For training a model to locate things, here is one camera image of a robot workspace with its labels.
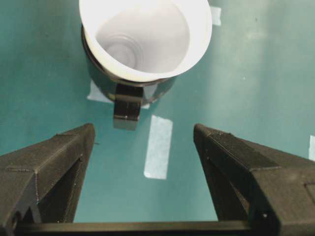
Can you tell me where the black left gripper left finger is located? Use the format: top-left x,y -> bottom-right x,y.
0,123 -> 95,229

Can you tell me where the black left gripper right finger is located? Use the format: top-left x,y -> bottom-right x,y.
193,124 -> 315,231

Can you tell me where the black cup holder with handle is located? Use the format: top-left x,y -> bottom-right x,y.
81,28 -> 176,130

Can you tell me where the white paper cup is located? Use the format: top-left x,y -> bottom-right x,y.
79,0 -> 212,83

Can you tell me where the vertical blue tape beside holder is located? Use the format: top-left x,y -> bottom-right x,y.
210,6 -> 221,26

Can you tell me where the blue tape strip lower left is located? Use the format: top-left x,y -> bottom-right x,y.
309,135 -> 315,161

